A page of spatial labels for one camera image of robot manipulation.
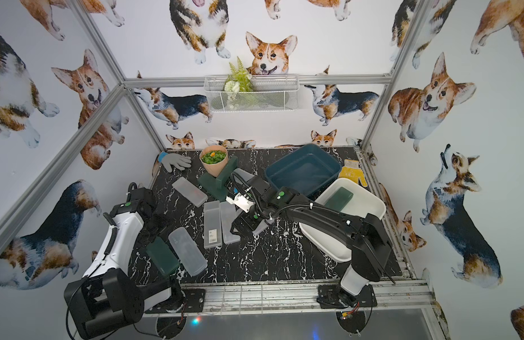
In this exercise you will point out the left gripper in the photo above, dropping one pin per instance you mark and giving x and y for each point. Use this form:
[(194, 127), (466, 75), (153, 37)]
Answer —
[(158, 223)]

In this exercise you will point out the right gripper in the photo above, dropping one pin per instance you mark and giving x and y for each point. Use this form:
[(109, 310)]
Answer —
[(240, 229)]

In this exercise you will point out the dark green case with pens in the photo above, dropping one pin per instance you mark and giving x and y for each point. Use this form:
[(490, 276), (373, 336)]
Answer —
[(339, 200)]

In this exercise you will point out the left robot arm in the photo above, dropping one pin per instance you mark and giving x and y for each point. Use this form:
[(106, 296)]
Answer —
[(106, 299)]

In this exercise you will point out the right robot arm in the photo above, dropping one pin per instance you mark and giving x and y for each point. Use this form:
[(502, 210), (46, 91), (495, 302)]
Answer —
[(365, 237)]

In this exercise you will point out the teal storage box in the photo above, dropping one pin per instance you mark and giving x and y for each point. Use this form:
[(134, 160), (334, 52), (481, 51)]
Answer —
[(309, 170)]

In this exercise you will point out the white storage box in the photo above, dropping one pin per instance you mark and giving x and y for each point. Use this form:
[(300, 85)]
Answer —
[(362, 203)]

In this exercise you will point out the clear rounded case back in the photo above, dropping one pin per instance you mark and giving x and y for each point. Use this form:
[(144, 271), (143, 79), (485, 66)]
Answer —
[(246, 176)]

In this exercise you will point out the clear rounded case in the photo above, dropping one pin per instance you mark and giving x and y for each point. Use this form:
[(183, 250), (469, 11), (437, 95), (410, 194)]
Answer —
[(246, 176), (187, 251)]

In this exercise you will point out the clear case with pink item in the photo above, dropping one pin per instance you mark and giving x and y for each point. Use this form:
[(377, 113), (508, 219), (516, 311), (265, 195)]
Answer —
[(192, 193)]

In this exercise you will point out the grey work glove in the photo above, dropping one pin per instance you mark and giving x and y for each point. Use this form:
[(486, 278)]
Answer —
[(171, 161)]

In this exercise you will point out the clear case with barcode label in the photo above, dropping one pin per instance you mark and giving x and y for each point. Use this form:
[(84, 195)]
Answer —
[(212, 225)]

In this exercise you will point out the clear rounded case front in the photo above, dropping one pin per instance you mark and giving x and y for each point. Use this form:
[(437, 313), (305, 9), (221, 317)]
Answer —
[(187, 251)]

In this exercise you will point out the pink pot with green plant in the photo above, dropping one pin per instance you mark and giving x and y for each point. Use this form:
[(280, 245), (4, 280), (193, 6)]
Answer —
[(214, 159)]

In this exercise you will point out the yellow work glove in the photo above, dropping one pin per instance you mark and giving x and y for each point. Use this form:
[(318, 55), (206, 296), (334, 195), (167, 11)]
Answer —
[(352, 170)]

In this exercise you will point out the artificial fern with flower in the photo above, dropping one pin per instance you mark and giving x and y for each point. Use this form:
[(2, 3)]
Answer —
[(238, 81)]

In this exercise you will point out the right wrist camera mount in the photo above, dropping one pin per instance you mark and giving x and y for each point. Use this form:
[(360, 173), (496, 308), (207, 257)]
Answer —
[(241, 201)]

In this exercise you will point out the white wire wall basket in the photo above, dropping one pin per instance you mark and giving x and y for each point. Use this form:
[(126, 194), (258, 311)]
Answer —
[(271, 93)]

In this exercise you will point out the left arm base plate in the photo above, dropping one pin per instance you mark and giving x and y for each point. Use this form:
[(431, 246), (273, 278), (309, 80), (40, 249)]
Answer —
[(185, 299)]

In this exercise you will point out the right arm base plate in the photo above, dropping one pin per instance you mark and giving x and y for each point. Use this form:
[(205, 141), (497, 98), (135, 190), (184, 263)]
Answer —
[(335, 297)]

